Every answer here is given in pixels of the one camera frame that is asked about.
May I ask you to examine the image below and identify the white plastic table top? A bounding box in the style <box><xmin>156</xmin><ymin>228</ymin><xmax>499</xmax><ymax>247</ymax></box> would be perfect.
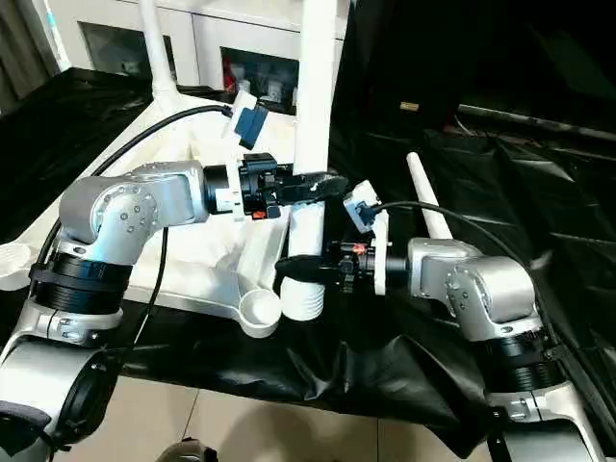
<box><xmin>0</xmin><ymin>89</ymin><xmax>339</xmax><ymax>342</ymax></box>

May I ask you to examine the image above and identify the white plastic table leg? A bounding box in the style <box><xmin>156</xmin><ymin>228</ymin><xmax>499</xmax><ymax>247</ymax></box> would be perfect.
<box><xmin>405</xmin><ymin>151</ymin><xmax>454</xmax><ymax>242</ymax></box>
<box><xmin>138</xmin><ymin>0</ymin><xmax>183</xmax><ymax>106</ymax></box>
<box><xmin>280</xmin><ymin>0</ymin><xmax>339</xmax><ymax>322</ymax></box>

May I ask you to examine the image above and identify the black plastic mat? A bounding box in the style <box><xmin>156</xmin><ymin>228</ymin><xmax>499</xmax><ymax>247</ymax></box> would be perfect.
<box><xmin>0</xmin><ymin>65</ymin><xmax>616</xmax><ymax>461</ymax></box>

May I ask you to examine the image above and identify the white glass-door cabinet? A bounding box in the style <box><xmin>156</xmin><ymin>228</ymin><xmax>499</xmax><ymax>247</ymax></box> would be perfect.
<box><xmin>62</xmin><ymin>0</ymin><xmax>351</xmax><ymax>117</ymax></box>

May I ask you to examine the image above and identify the small white object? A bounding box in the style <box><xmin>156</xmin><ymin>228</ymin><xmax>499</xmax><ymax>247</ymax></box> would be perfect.
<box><xmin>529</xmin><ymin>248</ymin><xmax>554</xmax><ymax>272</ymax></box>

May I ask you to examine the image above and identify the dark metal rod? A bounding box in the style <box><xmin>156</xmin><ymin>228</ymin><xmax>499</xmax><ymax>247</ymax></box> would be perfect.
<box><xmin>455</xmin><ymin>103</ymin><xmax>616</xmax><ymax>139</ymax></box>

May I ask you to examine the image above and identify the grey curtain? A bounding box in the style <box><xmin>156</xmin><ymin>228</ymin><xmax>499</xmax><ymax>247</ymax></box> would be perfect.
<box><xmin>0</xmin><ymin>0</ymin><xmax>64</xmax><ymax>103</ymax></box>

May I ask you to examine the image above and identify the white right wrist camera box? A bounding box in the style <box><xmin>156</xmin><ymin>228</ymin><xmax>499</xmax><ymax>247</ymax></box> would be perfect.
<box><xmin>341</xmin><ymin>179</ymin><xmax>391</xmax><ymax>296</ymax></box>

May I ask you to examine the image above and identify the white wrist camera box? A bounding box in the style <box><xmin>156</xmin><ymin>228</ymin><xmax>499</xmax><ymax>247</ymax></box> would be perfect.
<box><xmin>222</xmin><ymin>90</ymin><xmax>270</xmax><ymax>223</ymax></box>
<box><xmin>341</xmin><ymin>179</ymin><xmax>391</xmax><ymax>296</ymax></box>

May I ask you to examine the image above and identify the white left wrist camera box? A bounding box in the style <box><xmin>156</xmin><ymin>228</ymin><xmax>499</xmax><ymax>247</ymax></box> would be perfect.
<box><xmin>222</xmin><ymin>90</ymin><xmax>270</xmax><ymax>223</ymax></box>

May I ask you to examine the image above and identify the black left wrist camera cable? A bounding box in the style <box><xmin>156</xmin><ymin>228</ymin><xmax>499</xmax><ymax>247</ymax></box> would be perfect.
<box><xmin>35</xmin><ymin>103</ymin><xmax>238</xmax><ymax>358</ymax></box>

